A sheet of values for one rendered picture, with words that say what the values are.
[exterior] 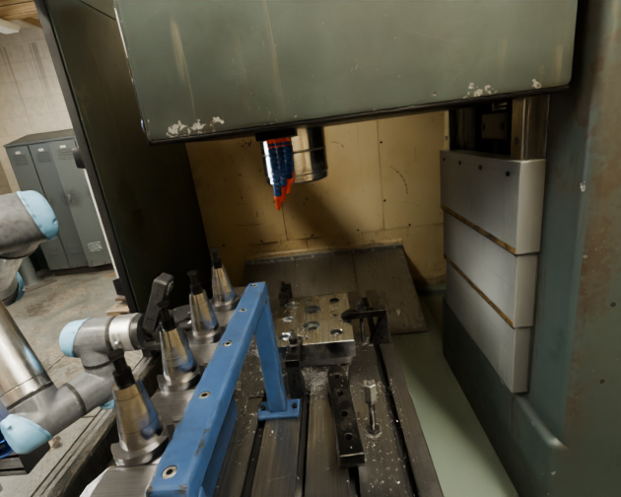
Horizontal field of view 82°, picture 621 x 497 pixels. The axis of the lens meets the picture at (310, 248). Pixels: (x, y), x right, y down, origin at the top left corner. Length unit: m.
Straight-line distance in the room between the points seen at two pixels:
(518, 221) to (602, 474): 0.54
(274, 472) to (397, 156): 1.55
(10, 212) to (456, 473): 1.21
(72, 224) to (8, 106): 1.89
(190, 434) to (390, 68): 0.54
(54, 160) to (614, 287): 5.71
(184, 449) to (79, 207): 5.48
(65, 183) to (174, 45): 5.24
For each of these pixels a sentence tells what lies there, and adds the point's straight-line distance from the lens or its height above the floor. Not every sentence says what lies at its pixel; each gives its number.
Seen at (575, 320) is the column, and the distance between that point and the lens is 0.79.
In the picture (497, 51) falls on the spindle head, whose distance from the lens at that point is 0.65.
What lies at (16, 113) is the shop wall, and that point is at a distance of 6.81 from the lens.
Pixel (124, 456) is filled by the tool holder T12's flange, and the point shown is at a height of 1.23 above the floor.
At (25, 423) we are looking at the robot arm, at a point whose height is 1.10.
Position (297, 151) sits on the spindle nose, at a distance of 0.84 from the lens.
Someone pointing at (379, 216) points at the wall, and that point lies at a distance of 1.99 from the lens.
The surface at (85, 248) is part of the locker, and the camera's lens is 5.93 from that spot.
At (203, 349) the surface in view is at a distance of 0.60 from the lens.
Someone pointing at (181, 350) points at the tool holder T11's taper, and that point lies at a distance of 0.52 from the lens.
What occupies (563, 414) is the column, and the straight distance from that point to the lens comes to 0.90.
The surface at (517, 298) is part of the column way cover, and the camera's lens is 0.85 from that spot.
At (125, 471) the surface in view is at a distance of 0.46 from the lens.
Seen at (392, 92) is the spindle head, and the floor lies 1.55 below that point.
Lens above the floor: 1.51
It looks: 17 degrees down
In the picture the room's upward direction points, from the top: 7 degrees counter-clockwise
